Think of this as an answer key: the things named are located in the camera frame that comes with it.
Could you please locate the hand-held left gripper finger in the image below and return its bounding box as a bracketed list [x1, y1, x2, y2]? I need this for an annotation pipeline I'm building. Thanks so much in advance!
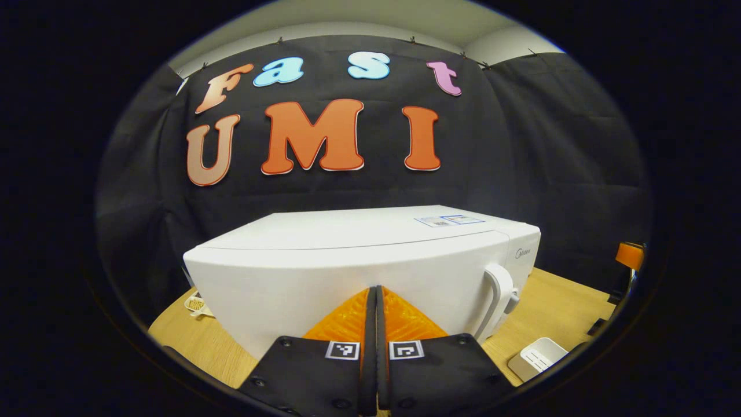
[376, 286, 516, 417]
[237, 285, 377, 417]

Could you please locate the white microwave oven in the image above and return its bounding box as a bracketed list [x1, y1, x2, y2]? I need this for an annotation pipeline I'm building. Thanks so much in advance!
[182, 204, 542, 360]

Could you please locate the white rectangular food tray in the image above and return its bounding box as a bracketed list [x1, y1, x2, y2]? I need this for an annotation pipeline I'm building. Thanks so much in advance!
[508, 337, 570, 383]

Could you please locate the white divided condiment dish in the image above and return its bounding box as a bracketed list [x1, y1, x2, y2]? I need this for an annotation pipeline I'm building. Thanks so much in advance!
[184, 291, 215, 318]

